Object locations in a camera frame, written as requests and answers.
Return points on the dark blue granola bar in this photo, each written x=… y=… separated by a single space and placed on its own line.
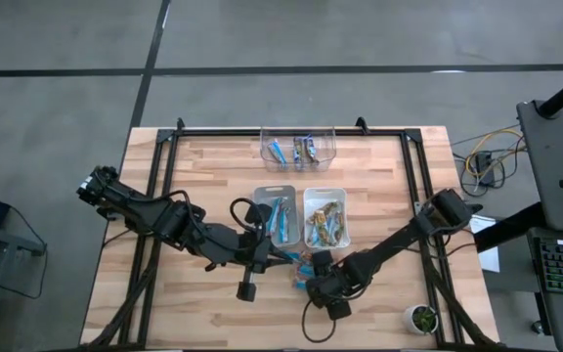
x=278 y=154
x=299 y=154
x=312 y=149

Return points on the black metal side stand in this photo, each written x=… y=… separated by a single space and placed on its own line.
x=12 y=242

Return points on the grey plastic bin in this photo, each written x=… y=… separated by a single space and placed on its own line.
x=261 y=195

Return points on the blue and orange granola bar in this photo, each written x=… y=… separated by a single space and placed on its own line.
x=298 y=255

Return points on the white paper sheet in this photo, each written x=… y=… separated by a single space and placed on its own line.
x=490 y=260

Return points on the clear plastic bin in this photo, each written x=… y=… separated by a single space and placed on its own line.
x=328 y=151

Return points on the light blue granola bar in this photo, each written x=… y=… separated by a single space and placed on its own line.
x=285 y=227
x=274 y=210
x=301 y=283
x=305 y=270

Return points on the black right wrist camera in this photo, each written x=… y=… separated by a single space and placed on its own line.
x=339 y=310

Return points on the black aluminium table frame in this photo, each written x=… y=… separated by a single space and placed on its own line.
x=223 y=132

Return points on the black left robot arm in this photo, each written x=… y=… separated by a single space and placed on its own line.
x=164 y=222

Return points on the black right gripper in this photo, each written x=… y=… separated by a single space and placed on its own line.
x=335 y=286

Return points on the black power adapter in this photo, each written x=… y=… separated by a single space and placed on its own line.
x=483 y=163

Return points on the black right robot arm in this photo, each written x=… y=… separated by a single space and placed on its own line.
x=399 y=239

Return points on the small potted plant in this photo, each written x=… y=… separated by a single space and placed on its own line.
x=420 y=320

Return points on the black cart crossbar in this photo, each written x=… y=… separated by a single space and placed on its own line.
x=516 y=225

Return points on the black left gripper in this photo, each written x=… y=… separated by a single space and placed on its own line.
x=254 y=254

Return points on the white plastic bin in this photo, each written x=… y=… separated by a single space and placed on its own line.
x=311 y=195

